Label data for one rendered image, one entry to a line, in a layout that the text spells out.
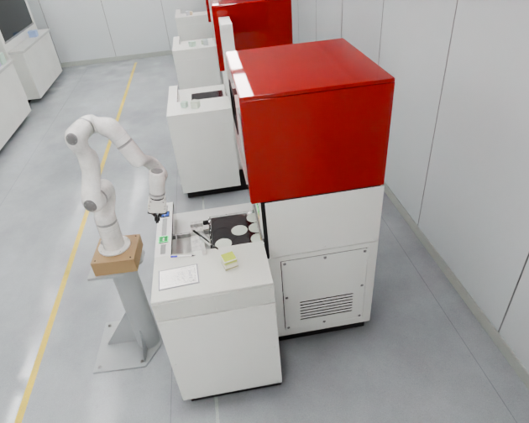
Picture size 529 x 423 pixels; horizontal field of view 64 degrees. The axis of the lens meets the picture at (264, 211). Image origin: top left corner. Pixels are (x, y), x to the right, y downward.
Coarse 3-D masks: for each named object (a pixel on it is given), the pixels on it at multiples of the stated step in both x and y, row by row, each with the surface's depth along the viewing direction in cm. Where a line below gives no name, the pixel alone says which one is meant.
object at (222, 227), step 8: (224, 216) 275; (232, 216) 274; (240, 216) 274; (216, 224) 268; (224, 224) 268; (232, 224) 267; (240, 224) 266; (248, 224) 266; (216, 232) 261; (224, 232) 261; (248, 232) 259; (256, 232) 258; (216, 240) 255; (232, 240) 254; (240, 240) 254; (248, 240) 253
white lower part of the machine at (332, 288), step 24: (288, 264) 255; (312, 264) 259; (336, 264) 262; (360, 264) 265; (288, 288) 267; (312, 288) 271; (336, 288) 274; (360, 288) 278; (288, 312) 280; (312, 312) 284; (336, 312) 288; (360, 312) 292; (288, 336) 298
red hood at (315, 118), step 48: (288, 48) 253; (336, 48) 246; (240, 96) 194; (288, 96) 195; (336, 96) 198; (384, 96) 202; (240, 144) 238; (288, 144) 209; (336, 144) 213; (384, 144) 218; (288, 192) 226
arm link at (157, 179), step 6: (156, 168) 225; (150, 174) 220; (156, 174) 220; (162, 174) 222; (150, 180) 223; (156, 180) 222; (162, 180) 224; (150, 186) 225; (156, 186) 224; (162, 186) 226; (150, 192) 227; (156, 192) 226; (162, 192) 228
